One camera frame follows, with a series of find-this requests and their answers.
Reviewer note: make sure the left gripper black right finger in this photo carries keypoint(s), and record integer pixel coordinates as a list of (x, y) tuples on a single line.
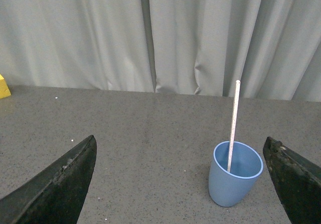
[(296, 181)]

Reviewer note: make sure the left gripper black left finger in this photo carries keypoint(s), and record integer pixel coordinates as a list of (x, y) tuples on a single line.
[(56, 194)]

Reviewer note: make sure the white speckled chopstick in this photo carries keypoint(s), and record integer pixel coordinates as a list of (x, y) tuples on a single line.
[(233, 123)]

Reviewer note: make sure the blue plastic cup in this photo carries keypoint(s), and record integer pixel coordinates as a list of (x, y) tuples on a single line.
[(227, 188)]

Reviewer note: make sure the yellow sponge block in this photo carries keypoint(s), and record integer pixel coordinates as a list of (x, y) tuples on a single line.
[(4, 89)]

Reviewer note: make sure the grey curtain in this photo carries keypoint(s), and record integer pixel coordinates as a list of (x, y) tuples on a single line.
[(165, 46)]

